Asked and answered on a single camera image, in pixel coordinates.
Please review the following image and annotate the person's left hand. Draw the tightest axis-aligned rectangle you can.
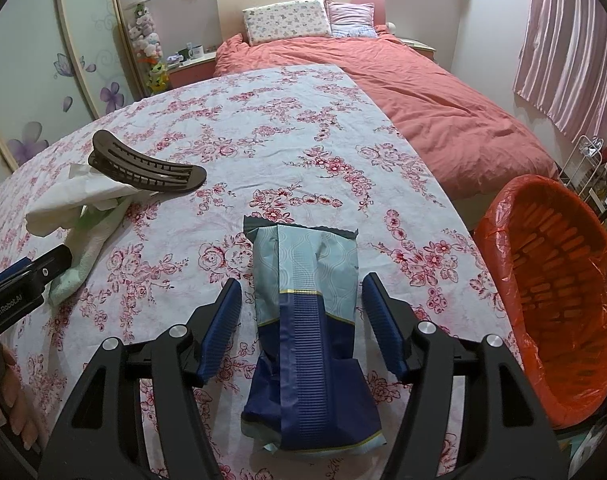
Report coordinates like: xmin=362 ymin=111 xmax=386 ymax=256
xmin=0 ymin=341 xmax=42 ymax=454

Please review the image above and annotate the orange lined waste bin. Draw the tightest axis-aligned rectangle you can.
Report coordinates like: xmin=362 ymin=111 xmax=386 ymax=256
xmin=473 ymin=174 xmax=607 ymax=431

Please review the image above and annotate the pink floral tablecloth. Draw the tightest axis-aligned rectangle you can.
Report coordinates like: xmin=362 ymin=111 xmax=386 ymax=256
xmin=0 ymin=64 xmax=525 ymax=480

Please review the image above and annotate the white floral pillow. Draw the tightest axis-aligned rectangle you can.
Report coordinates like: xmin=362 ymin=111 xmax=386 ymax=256
xmin=242 ymin=0 xmax=333 ymax=47

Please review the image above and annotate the blue packaging bag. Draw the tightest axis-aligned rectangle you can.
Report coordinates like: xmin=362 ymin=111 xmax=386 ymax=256
xmin=240 ymin=214 xmax=387 ymax=454

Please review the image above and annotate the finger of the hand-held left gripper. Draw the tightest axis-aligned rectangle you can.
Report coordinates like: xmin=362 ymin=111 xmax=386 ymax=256
xmin=0 ymin=244 xmax=74 ymax=302

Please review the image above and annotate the pink nightstand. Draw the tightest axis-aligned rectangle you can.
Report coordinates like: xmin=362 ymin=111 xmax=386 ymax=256
xmin=397 ymin=37 xmax=437 ymax=64
xmin=166 ymin=51 xmax=219 ymax=92

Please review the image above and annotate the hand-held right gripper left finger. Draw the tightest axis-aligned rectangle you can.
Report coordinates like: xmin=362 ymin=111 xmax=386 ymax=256
xmin=38 ymin=277 xmax=244 ymax=480

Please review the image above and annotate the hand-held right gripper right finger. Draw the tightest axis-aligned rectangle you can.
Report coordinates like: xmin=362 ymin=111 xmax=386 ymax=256
xmin=362 ymin=272 xmax=569 ymax=480

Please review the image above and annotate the pink duvet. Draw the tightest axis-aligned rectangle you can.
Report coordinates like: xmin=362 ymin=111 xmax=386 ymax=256
xmin=213 ymin=31 xmax=560 ymax=199

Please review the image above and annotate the stack of plush toys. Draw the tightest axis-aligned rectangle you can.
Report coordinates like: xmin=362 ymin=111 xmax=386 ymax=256
xmin=127 ymin=2 xmax=172 ymax=94

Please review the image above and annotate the light green cloth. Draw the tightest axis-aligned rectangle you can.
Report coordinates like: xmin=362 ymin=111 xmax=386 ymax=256
xmin=48 ymin=195 xmax=135 ymax=307

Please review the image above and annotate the glass flower-print wardrobe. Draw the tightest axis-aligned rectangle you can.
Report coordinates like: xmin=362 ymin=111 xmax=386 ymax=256
xmin=0 ymin=0 xmax=150 ymax=197

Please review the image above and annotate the white wire rack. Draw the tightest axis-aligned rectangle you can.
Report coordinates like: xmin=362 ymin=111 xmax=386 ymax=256
xmin=557 ymin=131 xmax=607 ymax=222

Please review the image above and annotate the pink striped curtain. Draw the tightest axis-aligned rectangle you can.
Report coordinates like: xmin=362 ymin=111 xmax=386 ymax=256
xmin=512 ymin=0 xmax=607 ymax=149

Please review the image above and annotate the pink checked pillow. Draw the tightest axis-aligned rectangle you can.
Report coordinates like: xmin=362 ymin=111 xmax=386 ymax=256
xmin=324 ymin=0 xmax=379 ymax=40

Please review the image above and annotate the brown hair clip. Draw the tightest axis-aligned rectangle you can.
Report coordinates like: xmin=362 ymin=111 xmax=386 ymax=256
xmin=87 ymin=129 xmax=208 ymax=195

